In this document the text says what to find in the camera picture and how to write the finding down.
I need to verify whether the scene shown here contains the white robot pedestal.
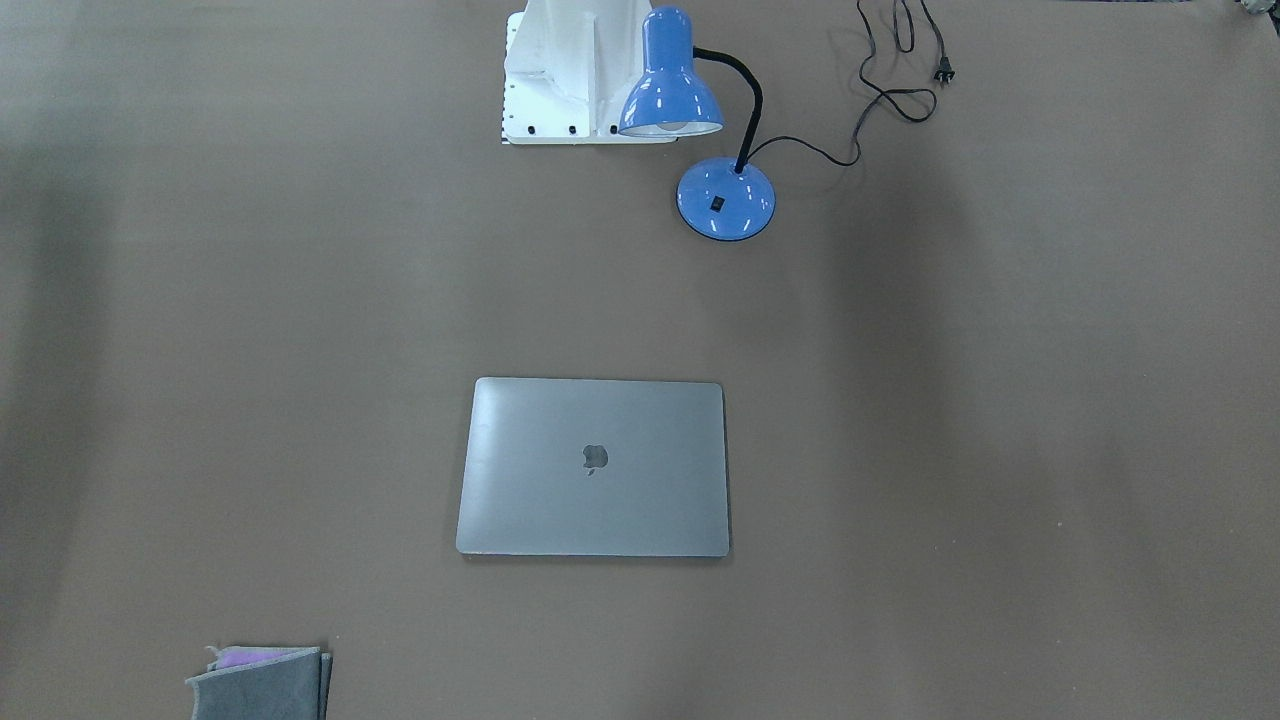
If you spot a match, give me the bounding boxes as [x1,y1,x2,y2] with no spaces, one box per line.
[500,1,653,145]

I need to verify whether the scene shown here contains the blue desk lamp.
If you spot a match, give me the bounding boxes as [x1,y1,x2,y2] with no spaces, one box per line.
[617,5,776,243]

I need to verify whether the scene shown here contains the grey laptop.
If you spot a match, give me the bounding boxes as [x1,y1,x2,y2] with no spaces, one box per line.
[454,375,732,559]

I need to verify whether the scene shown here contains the grey folded cloths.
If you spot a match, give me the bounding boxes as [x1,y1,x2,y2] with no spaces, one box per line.
[186,646,332,719]

